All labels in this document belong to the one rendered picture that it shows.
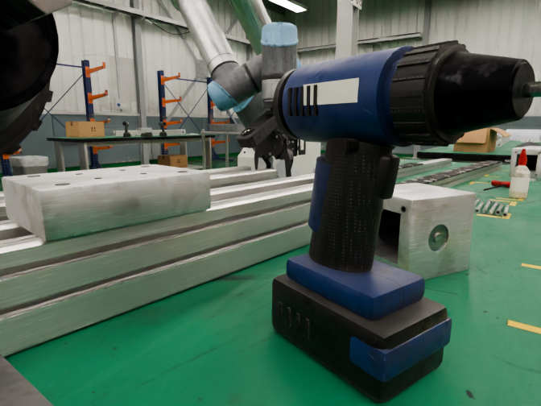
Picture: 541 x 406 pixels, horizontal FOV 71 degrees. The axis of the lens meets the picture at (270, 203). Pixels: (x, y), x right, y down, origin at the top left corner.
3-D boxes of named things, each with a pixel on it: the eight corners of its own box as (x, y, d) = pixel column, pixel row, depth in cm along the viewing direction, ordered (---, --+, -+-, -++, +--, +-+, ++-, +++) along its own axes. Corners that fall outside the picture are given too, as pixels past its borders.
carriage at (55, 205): (158, 217, 48) (154, 163, 47) (212, 234, 41) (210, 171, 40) (10, 246, 37) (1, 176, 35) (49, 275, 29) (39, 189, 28)
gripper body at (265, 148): (306, 157, 85) (307, 101, 83) (281, 160, 79) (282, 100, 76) (281, 155, 90) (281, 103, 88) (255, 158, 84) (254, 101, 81)
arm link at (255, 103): (240, 118, 140) (221, 88, 131) (272, 100, 138) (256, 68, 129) (245, 134, 131) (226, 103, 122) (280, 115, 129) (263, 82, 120)
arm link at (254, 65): (247, 65, 95) (242, 58, 84) (287, 43, 94) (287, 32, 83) (262, 94, 96) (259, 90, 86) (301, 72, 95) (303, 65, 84)
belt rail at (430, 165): (441, 165, 166) (442, 158, 165) (451, 165, 163) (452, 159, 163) (308, 193, 97) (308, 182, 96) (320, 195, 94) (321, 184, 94)
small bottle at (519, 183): (529, 197, 91) (536, 148, 89) (523, 200, 89) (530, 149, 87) (512, 196, 94) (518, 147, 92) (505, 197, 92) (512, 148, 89)
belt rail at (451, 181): (489, 168, 153) (491, 160, 153) (501, 169, 151) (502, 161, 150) (376, 204, 84) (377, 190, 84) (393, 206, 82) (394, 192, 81)
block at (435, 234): (399, 243, 56) (403, 180, 54) (468, 270, 46) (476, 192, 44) (344, 253, 52) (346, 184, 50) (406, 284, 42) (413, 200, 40)
